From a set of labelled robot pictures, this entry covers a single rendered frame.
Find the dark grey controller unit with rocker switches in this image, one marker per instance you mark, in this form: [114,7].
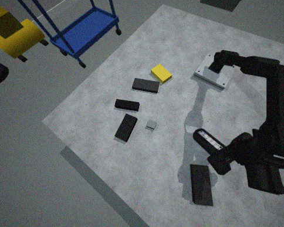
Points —
[209,142]

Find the yellow rectangular block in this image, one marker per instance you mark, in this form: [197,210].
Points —
[161,74]

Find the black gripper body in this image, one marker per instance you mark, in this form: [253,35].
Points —
[222,165]

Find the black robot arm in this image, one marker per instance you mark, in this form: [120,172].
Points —
[262,169]

